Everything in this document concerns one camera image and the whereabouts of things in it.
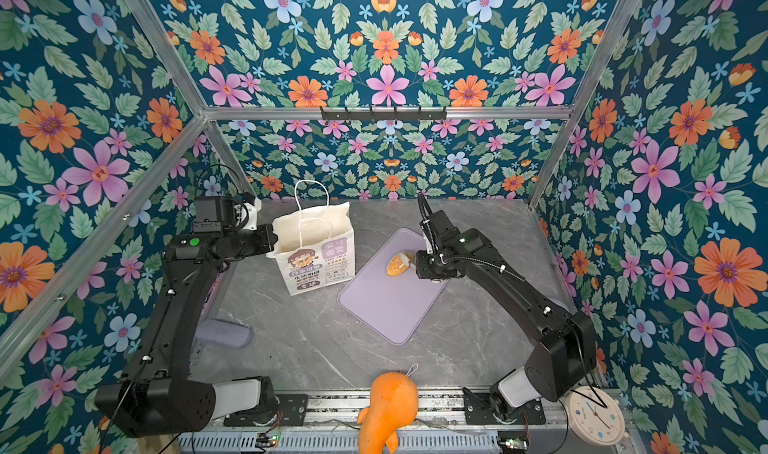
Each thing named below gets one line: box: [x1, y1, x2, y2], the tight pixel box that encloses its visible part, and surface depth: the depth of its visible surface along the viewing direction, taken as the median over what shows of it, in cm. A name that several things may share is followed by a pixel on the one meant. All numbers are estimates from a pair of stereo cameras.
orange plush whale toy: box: [357, 372, 419, 454], surface depth 69 cm
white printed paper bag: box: [267, 179, 356, 297], surface depth 84 cm
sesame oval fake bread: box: [386, 249, 414, 276], surface depth 98 cm
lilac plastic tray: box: [337, 228, 449, 346], surface depth 93 cm
